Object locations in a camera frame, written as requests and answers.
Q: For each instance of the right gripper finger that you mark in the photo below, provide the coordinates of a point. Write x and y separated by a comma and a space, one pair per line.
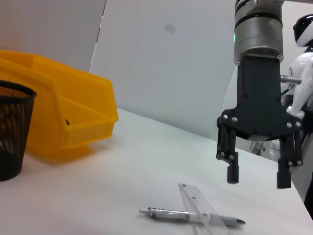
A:
284, 176

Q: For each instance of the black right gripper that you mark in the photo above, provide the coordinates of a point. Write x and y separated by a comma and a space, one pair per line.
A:
259, 98

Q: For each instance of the clear plastic ruler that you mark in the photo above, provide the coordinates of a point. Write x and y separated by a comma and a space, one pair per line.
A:
193, 200

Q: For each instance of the silver grey ballpoint pen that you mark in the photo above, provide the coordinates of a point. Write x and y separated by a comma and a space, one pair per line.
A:
171, 215

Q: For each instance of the black mesh pen cup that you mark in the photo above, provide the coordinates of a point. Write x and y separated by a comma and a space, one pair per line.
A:
12, 159

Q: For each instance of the white humanoid robot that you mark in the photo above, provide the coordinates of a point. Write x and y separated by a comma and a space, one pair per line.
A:
304, 63

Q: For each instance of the yellow plastic storage bin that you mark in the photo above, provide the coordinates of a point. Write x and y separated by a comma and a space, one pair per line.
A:
80, 102

